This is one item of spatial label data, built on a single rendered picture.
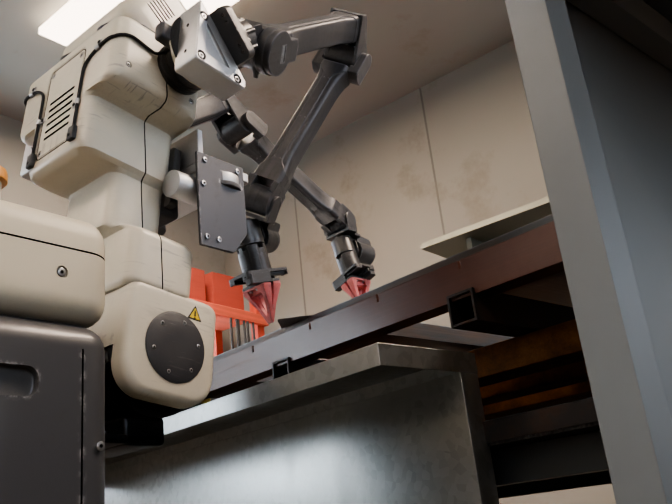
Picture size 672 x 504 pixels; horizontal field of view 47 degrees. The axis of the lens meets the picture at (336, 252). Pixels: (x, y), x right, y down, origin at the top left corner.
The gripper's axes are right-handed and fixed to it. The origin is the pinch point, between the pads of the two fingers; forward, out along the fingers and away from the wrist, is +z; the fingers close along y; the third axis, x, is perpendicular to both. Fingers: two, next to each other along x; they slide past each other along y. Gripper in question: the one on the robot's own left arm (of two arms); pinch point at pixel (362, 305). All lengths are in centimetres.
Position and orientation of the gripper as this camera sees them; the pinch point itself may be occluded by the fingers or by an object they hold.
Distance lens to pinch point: 193.0
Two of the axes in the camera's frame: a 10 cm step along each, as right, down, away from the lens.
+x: -7.5, -1.3, -6.5
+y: -6.1, 5.4, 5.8
